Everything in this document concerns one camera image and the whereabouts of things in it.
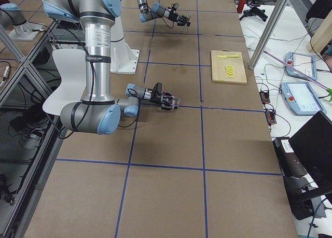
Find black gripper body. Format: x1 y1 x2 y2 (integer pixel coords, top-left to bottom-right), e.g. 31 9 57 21
169 10 181 23
149 91 165 105

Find small glass beaker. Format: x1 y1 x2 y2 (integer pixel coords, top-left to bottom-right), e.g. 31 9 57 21
171 97 180 109

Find steel double jigger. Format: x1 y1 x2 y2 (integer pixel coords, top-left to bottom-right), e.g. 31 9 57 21
183 14 191 31

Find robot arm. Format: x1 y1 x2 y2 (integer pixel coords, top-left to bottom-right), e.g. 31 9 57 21
43 0 179 134
137 0 191 29

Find yellow plastic knife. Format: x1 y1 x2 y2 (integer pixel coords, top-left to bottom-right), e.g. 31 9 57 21
216 54 240 59

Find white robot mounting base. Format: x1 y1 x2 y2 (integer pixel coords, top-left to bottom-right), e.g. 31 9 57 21
110 17 140 75

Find bamboo cutting board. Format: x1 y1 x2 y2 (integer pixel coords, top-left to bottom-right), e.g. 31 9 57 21
211 50 247 85

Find red bottle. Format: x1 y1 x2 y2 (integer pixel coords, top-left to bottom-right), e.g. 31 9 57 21
237 0 247 13

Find white plastic chair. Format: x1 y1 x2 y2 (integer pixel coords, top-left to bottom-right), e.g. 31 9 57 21
43 49 86 116

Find far teach pendant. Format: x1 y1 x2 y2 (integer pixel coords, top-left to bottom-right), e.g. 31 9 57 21
285 52 317 80

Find teach pendant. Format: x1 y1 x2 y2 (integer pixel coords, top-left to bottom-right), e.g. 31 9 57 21
280 82 327 116
285 52 317 80

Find near teach pendant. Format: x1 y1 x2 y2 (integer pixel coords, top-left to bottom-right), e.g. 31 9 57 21
280 82 327 116

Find black box device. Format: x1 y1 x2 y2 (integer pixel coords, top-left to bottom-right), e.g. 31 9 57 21
273 137 307 178

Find black laptop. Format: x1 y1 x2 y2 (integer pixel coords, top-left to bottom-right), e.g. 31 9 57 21
289 110 332 187

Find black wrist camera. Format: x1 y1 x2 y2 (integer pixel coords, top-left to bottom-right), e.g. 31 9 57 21
153 82 162 96

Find black camera tripod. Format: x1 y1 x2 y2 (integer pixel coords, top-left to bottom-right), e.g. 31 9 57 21
239 6 268 22

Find aluminium frame post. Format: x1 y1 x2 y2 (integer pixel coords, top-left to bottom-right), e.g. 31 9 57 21
248 0 289 70

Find green handled reacher grabber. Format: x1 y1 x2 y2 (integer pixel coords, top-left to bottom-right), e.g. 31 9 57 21
263 51 331 102

